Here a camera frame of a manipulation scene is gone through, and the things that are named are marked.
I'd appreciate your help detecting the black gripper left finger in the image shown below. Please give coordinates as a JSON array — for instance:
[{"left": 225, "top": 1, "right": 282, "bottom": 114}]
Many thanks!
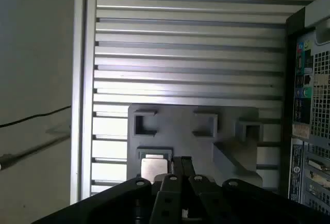
[{"left": 32, "top": 156, "right": 183, "bottom": 224}]

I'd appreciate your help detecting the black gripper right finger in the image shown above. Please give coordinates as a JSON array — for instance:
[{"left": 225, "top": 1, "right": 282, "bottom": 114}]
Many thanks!
[{"left": 181, "top": 156, "right": 330, "bottom": 224}]

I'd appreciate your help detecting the silver square CPU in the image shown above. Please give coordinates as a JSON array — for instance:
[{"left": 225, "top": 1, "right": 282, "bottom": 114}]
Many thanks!
[{"left": 141, "top": 157, "right": 172, "bottom": 183}]

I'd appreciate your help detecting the grey plastic parts rack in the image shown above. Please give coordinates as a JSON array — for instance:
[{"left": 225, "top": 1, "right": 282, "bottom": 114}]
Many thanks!
[{"left": 127, "top": 104, "right": 263, "bottom": 191}]

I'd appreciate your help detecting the black open PC case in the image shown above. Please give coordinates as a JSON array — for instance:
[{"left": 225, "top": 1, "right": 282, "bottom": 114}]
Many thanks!
[{"left": 282, "top": 0, "right": 330, "bottom": 213}]

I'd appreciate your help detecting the thin black floor cable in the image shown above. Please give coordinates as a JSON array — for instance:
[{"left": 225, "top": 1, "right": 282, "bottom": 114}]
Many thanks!
[{"left": 0, "top": 106, "right": 72, "bottom": 128}]

